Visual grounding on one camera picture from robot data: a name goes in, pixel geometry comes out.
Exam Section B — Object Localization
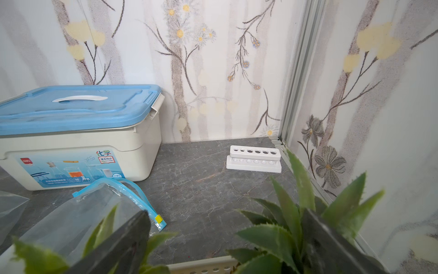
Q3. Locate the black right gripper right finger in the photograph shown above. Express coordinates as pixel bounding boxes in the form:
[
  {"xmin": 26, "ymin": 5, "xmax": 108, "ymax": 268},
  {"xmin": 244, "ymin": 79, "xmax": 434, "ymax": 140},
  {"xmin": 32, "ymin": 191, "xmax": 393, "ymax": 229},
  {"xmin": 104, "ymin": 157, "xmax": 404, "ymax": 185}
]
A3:
[{"xmin": 302, "ymin": 209, "xmax": 385, "ymax": 274}]

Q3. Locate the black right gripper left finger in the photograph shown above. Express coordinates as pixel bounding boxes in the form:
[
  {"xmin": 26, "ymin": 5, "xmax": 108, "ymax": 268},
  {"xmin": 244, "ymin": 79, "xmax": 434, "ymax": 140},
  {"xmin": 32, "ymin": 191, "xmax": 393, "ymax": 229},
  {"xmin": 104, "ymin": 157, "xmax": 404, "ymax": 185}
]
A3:
[{"xmin": 66, "ymin": 211, "xmax": 151, "ymax": 274}]

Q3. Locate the yellow toy pineapple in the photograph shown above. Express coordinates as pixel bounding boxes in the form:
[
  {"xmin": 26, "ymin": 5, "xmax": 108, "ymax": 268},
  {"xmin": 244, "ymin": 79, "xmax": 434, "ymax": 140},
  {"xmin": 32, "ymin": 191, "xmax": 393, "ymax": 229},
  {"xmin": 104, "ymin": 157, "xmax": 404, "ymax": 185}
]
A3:
[
  {"xmin": 228, "ymin": 153, "xmax": 385, "ymax": 274},
  {"xmin": 9, "ymin": 206, "xmax": 176, "ymax": 274}
]

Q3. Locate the blue-zip clear plastic bag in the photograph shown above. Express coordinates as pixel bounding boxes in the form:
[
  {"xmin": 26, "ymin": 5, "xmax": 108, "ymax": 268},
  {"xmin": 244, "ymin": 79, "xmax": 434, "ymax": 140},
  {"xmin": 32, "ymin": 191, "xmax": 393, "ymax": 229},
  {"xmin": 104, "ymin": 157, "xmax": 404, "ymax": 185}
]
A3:
[{"xmin": 19, "ymin": 178, "xmax": 166, "ymax": 266}]

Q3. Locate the white-zip bag with pineapple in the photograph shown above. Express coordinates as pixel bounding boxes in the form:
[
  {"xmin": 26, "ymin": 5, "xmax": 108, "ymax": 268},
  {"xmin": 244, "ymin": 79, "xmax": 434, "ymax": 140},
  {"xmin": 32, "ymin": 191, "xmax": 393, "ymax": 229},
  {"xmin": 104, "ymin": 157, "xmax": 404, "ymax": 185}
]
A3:
[{"xmin": 0, "ymin": 191, "xmax": 29, "ymax": 244}]

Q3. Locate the white perforated plastic tray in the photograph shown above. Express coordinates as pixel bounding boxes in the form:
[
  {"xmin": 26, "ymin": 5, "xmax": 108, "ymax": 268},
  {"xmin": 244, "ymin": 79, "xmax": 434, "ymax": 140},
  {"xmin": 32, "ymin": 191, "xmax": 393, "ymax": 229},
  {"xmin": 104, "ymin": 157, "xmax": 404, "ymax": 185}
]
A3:
[{"xmin": 168, "ymin": 256, "xmax": 238, "ymax": 274}]

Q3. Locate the white test tube rack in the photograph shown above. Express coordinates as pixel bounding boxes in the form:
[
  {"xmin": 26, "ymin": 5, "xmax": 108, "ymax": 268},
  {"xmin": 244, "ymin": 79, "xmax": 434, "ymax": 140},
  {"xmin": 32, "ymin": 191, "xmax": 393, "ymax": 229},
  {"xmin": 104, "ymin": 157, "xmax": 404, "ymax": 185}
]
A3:
[{"xmin": 226, "ymin": 145, "xmax": 282, "ymax": 173}]

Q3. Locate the blue-lidded white storage box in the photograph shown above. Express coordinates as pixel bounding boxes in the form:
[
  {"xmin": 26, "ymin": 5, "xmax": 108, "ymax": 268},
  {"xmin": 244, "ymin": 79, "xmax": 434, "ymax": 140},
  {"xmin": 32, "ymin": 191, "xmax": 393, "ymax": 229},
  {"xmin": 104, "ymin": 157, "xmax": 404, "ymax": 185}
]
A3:
[{"xmin": 1, "ymin": 84, "xmax": 165, "ymax": 191}]

